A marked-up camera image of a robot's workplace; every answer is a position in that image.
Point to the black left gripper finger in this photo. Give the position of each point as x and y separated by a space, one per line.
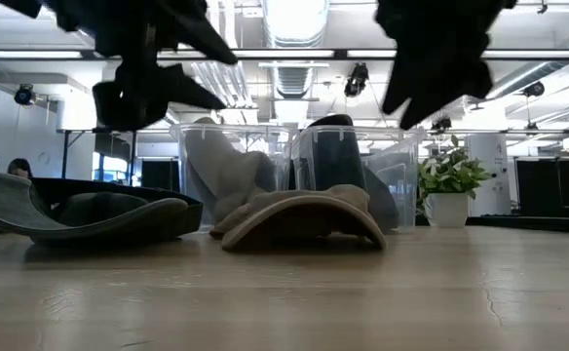
201 34
138 105

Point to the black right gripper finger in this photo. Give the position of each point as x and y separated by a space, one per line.
440 92
395 90

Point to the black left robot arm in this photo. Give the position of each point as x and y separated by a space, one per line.
19 6

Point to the clear plastic bin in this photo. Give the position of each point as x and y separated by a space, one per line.
182 161
401 161

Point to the green potted plant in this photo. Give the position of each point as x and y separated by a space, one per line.
447 168

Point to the white round column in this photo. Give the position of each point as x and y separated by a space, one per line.
491 170

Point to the white plant pot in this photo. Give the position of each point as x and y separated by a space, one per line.
446 210

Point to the person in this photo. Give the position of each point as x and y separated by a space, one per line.
19 168

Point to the black ceiling camera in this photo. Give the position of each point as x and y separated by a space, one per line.
534 89
441 124
356 78
24 95

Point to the black overhead frame bar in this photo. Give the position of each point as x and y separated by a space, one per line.
289 53

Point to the silver ventilation duct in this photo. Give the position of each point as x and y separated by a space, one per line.
294 29

